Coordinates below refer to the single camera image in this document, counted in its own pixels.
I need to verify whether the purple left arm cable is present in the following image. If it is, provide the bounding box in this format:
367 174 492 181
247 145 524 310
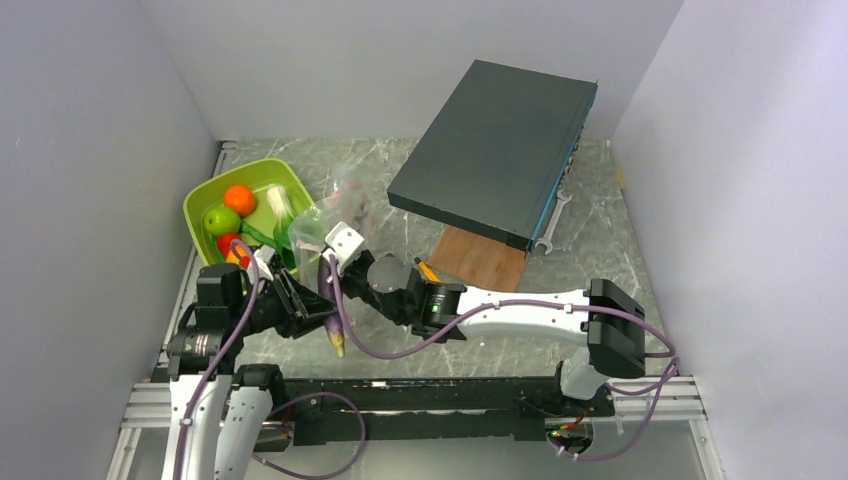
170 239 261 480

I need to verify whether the green toy apple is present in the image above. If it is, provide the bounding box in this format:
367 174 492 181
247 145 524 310
201 205 241 238

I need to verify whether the clear pink zip top bag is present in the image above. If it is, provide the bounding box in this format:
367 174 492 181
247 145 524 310
288 167 376 288

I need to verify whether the brown wooden board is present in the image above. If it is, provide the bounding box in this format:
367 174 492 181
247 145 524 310
427 226 528 292

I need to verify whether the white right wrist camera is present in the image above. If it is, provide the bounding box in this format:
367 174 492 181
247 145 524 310
321 221 365 272

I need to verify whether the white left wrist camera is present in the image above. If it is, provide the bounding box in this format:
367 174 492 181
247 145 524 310
246 245 277 283

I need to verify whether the lime green plastic basket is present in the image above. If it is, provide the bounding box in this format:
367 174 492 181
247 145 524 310
183 158 314 265

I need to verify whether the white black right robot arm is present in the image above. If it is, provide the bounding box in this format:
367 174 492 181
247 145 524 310
322 252 649 415

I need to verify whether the red toy pepper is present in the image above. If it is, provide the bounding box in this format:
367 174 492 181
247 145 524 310
216 233 241 258

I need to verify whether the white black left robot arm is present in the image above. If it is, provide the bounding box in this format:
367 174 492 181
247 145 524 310
162 263 337 479

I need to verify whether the silver open end wrench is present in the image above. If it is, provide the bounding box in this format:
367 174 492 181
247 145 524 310
535 188 573 255

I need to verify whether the purple toy eggplant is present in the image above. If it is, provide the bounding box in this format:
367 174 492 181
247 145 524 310
316 254 347 360

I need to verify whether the white green toy bok choy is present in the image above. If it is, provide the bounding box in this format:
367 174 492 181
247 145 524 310
266 185 296 270

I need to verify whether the aluminium frame rail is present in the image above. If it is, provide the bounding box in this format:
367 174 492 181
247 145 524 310
106 376 726 479

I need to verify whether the orange black screwdriver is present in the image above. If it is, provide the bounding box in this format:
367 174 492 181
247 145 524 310
413 257 440 282

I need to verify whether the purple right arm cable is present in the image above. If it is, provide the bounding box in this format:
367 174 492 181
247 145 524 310
327 254 682 464

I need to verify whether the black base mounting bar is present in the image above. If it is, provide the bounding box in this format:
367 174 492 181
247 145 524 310
270 376 615 446

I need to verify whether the orange green toy mango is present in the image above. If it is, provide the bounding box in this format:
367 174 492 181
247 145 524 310
226 247 250 268

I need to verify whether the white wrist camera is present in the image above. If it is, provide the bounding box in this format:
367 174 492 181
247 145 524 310
321 221 365 272
246 245 277 283

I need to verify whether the dark rack server box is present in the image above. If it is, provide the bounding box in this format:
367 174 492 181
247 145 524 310
387 60 598 252

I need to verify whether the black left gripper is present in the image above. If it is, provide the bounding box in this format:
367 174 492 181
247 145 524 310
230 268 341 338

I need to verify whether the orange toy fruit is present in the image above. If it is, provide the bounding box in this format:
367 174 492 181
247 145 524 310
222 185 257 218

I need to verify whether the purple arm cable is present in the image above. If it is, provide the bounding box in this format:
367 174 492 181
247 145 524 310
327 254 682 464
170 239 261 480

